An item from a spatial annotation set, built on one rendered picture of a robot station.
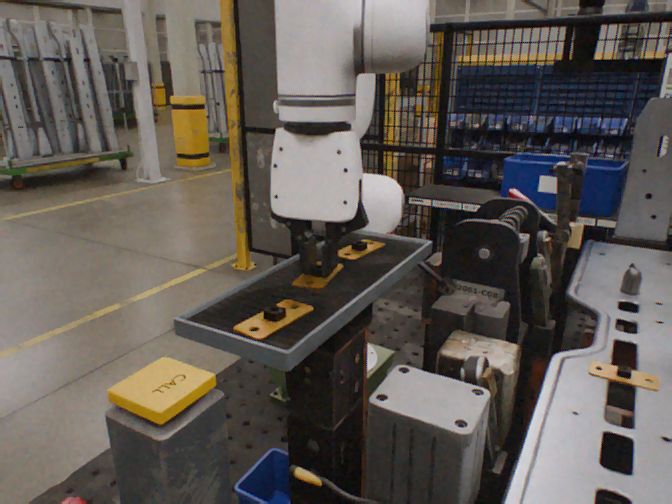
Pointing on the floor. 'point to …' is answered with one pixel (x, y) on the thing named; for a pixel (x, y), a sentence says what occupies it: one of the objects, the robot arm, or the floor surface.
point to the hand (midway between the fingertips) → (318, 256)
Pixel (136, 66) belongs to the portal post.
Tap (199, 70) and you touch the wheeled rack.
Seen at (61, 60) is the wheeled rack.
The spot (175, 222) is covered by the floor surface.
